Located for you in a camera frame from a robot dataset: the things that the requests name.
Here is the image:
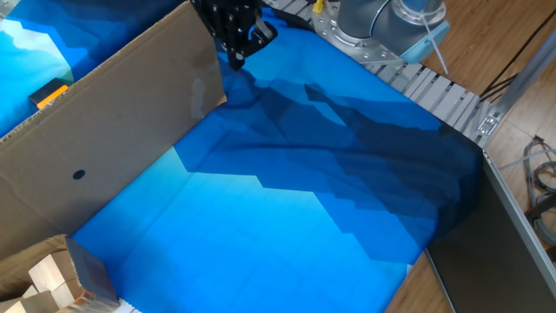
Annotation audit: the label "small open cardboard box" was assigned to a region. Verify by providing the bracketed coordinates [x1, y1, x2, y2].
[0, 234, 121, 313]

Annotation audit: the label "dark grey framed panel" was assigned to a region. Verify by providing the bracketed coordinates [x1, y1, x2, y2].
[424, 150, 556, 313]

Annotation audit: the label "light wooden block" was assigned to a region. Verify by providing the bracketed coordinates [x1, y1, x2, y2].
[50, 280, 84, 310]
[28, 254, 67, 293]
[0, 290, 60, 313]

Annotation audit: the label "white zip tie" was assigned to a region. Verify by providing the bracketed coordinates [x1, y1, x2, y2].
[420, 11, 450, 76]

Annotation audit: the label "black cables on wood floor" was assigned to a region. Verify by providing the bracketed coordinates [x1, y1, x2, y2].
[479, 8, 556, 103]

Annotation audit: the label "large cardboard wall panel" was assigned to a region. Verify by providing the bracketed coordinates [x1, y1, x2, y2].
[0, 0, 228, 262]

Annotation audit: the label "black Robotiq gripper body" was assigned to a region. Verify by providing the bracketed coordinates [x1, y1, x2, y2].
[190, 0, 262, 41]

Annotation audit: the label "coiled cable bundle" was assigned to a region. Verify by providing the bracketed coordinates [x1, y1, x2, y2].
[522, 135, 556, 249]

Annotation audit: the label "aluminium post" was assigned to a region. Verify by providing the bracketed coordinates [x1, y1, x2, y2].
[493, 29, 556, 115]

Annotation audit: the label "blue mountain print cloth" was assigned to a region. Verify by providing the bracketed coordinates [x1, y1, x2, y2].
[0, 0, 486, 313]

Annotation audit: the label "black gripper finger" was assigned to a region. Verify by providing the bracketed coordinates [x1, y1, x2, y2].
[245, 18, 279, 57]
[219, 30, 252, 71]

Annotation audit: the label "slotted aluminium table frame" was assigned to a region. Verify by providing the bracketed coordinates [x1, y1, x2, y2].
[264, 0, 505, 149]

